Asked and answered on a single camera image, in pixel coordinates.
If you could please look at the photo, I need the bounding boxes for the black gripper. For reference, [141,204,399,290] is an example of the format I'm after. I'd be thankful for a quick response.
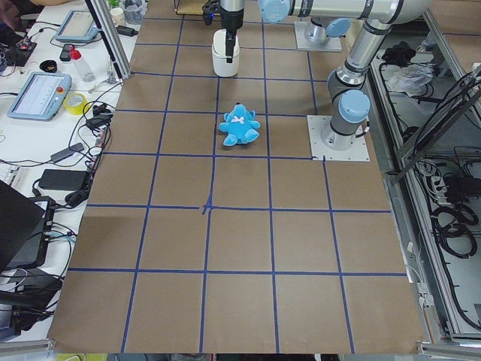
[220,9,244,63]

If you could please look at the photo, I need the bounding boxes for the white trash can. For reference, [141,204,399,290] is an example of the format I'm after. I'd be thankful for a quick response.
[211,29,240,77]

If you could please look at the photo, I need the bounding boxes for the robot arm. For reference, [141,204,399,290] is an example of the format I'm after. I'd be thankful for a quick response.
[204,1,350,64]
[258,0,432,151]

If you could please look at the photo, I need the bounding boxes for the blue teddy bear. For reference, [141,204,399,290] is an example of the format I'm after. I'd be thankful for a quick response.
[219,102,260,147]

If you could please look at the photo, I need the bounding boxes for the white paper cup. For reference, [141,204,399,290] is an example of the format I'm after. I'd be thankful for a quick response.
[110,8,126,26]

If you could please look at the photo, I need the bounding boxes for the teach pendant far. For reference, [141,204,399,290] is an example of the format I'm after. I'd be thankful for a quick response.
[54,10,98,44]

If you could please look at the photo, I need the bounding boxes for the teach pendant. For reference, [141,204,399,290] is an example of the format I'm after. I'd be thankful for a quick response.
[54,10,98,44]
[8,72,72,121]

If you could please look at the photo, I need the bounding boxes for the clear bottle red cap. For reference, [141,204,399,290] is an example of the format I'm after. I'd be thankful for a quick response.
[69,45,95,82]

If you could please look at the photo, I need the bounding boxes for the yellow tape roll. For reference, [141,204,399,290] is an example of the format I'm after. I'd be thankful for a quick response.
[63,93,89,115]

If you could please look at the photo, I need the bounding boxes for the grey power adapter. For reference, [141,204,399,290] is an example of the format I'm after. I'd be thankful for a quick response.
[50,142,84,164]

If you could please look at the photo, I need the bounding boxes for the teach pendant near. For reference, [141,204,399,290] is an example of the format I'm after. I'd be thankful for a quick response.
[8,72,72,121]

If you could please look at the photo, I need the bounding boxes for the black power adapter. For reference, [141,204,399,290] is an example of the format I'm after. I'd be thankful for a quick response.
[38,169,88,191]

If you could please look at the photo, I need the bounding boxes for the black laptop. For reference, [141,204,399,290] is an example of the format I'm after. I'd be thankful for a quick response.
[1,182,54,271]

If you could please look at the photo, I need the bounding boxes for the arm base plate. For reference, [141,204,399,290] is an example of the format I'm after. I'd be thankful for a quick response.
[307,115,370,162]
[294,21,342,52]

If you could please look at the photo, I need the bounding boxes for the aluminium frame post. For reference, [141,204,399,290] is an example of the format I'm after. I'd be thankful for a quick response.
[86,0,132,80]

